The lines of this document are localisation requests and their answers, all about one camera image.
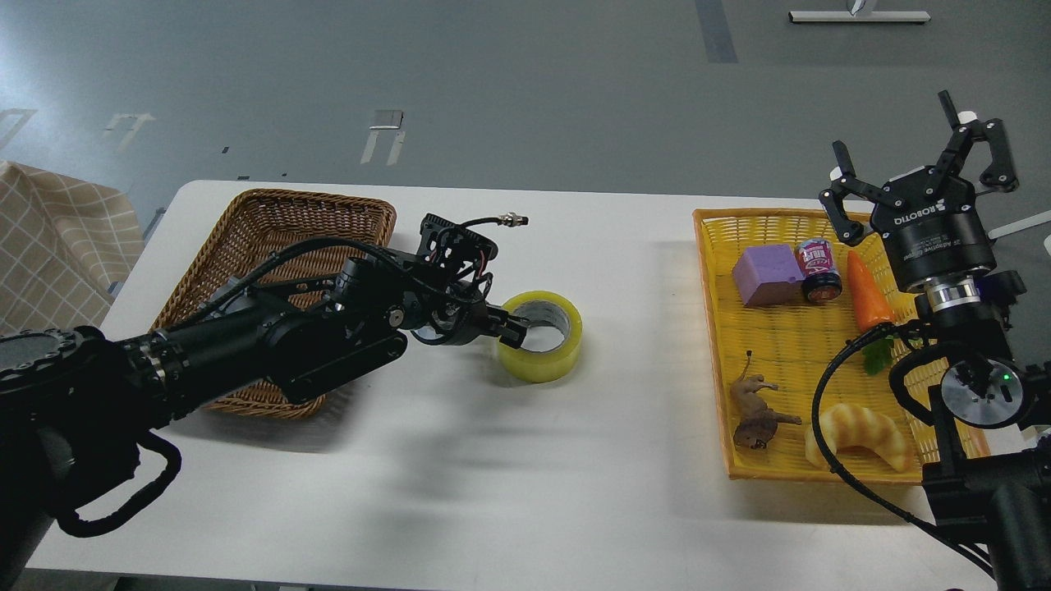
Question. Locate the beige checked cloth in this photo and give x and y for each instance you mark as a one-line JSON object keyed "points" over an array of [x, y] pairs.
{"points": [[64, 243]]}

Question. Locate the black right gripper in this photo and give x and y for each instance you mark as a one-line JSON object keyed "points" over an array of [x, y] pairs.
{"points": [[937, 233]]}

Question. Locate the orange toy carrot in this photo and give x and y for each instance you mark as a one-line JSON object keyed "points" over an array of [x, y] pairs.
{"points": [[870, 308]]}

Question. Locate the small pink can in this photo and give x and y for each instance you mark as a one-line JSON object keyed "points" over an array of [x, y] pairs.
{"points": [[821, 282]]}

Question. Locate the brown wicker basket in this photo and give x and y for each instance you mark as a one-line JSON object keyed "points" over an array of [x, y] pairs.
{"points": [[256, 223]]}

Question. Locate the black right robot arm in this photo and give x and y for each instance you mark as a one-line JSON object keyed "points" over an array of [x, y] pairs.
{"points": [[959, 369]]}

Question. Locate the purple block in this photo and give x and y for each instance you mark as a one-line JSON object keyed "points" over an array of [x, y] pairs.
{"points": [[767, 275]]}

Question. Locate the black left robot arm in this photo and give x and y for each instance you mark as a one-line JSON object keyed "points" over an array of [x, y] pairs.
{"points": [[80, 414]]}

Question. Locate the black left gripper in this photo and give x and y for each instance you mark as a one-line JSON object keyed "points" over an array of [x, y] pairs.
{"points": [[462, 315]]}

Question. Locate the yellow tape roll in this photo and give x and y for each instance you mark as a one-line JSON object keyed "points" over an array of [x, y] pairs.
{"points": [[543, 309]]}

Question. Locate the yellow plastic basket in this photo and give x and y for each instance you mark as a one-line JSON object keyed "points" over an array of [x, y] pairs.
{"points": [[791, 345]]}

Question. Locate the toy croissant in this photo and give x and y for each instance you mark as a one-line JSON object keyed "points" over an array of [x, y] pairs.
{"points": [[848, 425]]}

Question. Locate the brown toy lion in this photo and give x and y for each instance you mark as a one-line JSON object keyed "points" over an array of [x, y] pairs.
{"points": [[758, 423]]}

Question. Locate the white bar stand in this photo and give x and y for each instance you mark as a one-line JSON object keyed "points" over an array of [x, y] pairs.
{"points": [[859, 12]]}

